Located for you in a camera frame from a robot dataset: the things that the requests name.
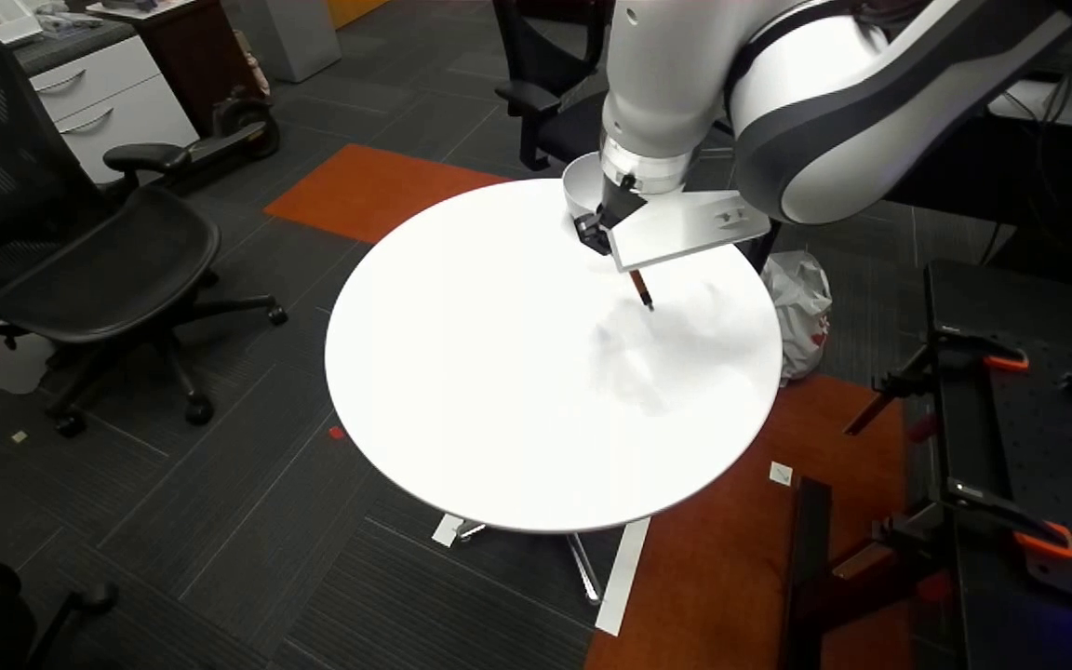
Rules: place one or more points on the white drawer cabinet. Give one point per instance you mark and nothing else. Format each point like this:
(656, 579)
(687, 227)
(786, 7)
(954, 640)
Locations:
(111, 105)

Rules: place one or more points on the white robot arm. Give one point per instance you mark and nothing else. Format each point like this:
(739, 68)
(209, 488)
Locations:
(883, 113)

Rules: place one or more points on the small white floor label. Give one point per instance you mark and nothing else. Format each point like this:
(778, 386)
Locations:
(778, 474)

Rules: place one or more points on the white table base legs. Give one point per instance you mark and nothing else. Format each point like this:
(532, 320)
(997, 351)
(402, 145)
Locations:
(621, 579)

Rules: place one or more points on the white plastic bag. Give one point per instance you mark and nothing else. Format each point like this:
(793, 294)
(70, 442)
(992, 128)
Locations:
(798, 310)

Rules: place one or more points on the grey wrist camera plate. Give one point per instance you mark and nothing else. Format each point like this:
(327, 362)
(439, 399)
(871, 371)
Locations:
(687, 227)

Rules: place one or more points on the grey metal cabinet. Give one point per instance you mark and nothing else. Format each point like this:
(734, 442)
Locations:
(286, 38)

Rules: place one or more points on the orange and black pen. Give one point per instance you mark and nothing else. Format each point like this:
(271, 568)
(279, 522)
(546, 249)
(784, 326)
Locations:
(642, 290)

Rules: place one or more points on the black mesh office chair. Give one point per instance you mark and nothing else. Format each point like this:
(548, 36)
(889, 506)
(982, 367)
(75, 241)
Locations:
(102, 265)

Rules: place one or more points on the black workbench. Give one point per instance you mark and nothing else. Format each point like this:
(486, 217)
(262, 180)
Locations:
(1007, 496)

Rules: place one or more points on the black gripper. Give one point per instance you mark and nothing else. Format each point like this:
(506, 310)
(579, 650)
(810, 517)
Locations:
(597, 226)

